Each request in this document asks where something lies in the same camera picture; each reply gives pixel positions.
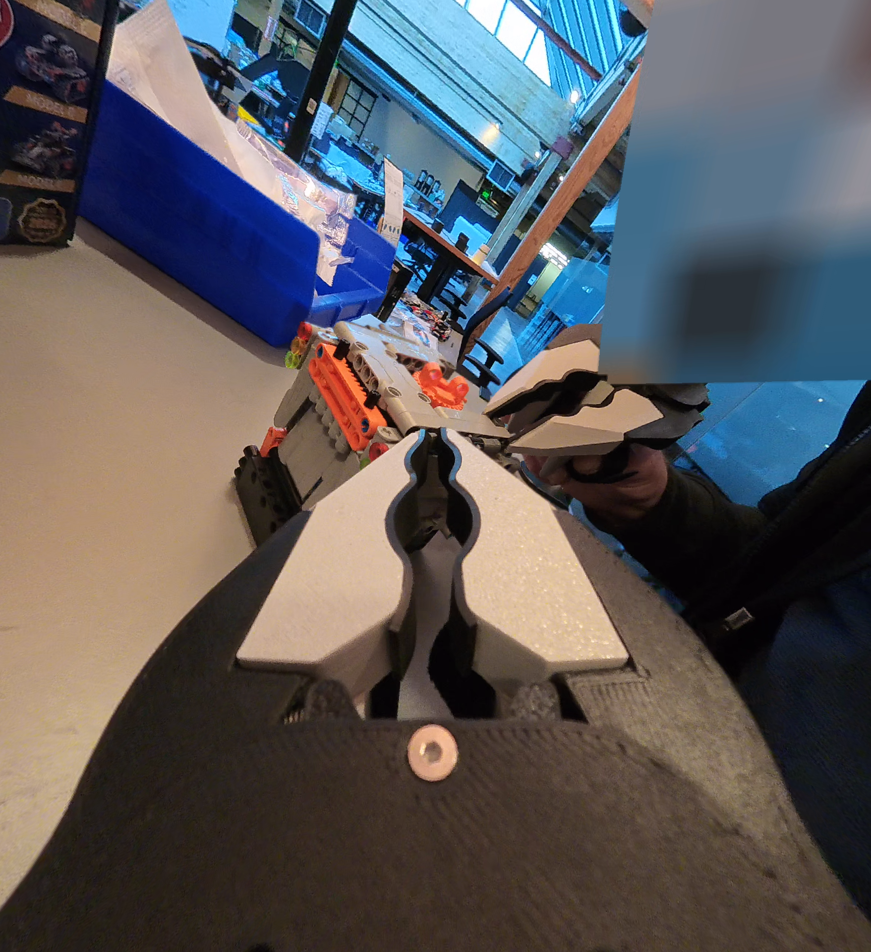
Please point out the dark robot kit box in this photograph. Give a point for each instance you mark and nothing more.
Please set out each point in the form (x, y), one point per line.
(27, 119)

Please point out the black office chair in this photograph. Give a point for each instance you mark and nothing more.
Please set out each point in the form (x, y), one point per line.
(488, 335)

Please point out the person's jeans leg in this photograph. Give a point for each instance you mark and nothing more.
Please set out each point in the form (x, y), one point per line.
(837, 774)

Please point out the blue plastic bin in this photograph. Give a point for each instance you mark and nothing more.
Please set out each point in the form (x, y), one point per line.
(198, 223)

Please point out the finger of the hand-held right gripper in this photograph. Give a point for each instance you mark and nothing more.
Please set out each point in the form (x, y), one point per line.
(614, 424)
(554, 372)

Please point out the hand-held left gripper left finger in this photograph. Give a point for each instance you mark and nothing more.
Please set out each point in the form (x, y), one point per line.
(331, 595)

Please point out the grey orange toy brick assembly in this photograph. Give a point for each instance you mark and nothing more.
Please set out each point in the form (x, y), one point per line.
(331, 402)

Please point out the clear plastic bags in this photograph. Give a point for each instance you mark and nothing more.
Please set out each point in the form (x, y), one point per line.
(183, 89)

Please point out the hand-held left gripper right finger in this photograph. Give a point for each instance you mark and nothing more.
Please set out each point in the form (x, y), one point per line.
(547, 595)

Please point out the brown background table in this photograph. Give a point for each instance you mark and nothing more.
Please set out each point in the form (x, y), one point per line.
(450, 246)

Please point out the person's right hand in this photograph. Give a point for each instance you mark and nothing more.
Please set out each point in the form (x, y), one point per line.
(636, 484)

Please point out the black metal bar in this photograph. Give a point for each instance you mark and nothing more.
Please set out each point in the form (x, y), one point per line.
(319, 75)

